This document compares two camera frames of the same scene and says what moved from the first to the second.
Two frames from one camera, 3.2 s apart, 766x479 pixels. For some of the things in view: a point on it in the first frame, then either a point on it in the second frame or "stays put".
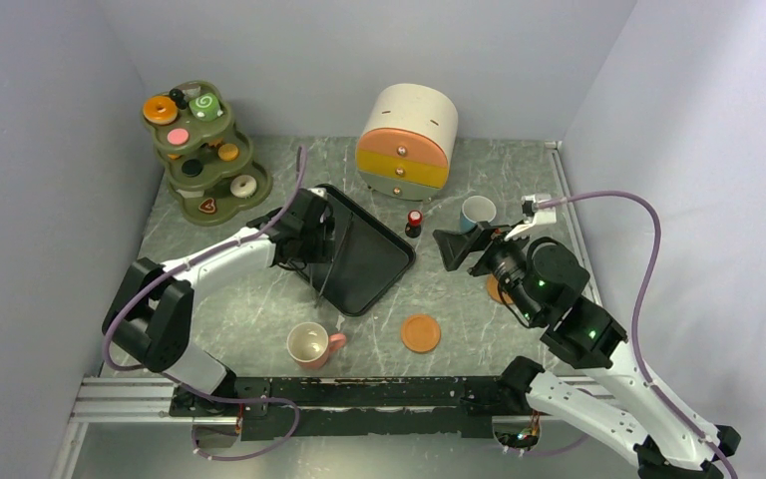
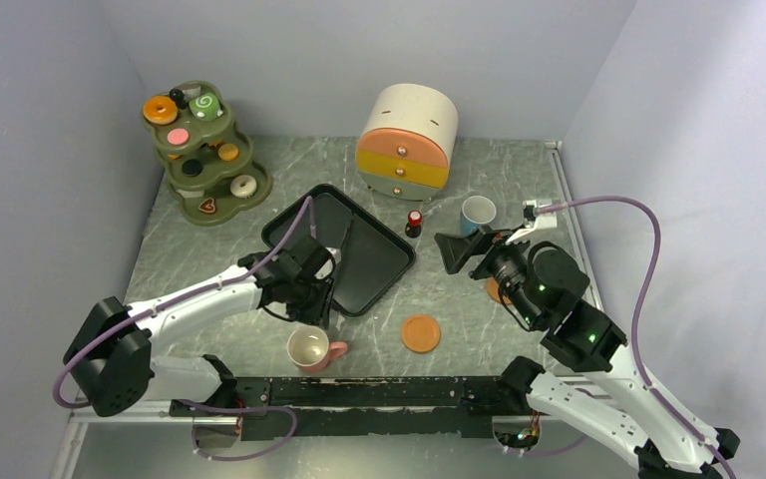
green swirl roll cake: (205, 107) stays put
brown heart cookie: (207, 206) stays put
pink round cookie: (178, 137) stays put
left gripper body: (316, 246) -> (309, 300)
